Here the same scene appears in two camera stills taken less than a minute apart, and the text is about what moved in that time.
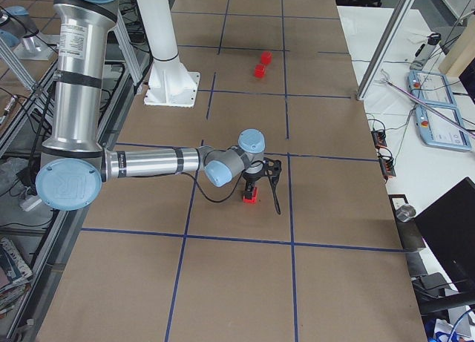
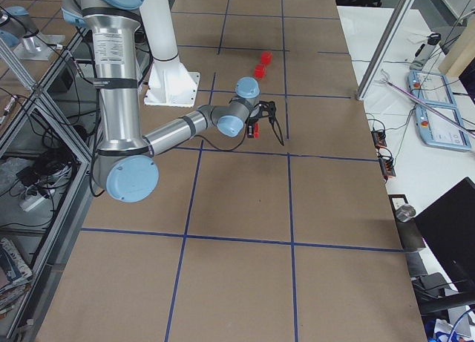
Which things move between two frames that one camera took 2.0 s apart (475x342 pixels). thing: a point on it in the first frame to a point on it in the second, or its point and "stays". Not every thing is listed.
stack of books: x=15 y=275 stays
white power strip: x=30 y=203 stays
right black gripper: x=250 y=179 to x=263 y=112
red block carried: x=254 y=199 to x=257 y=130
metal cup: x=405 y=212 stays
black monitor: x=447 y=225 stays
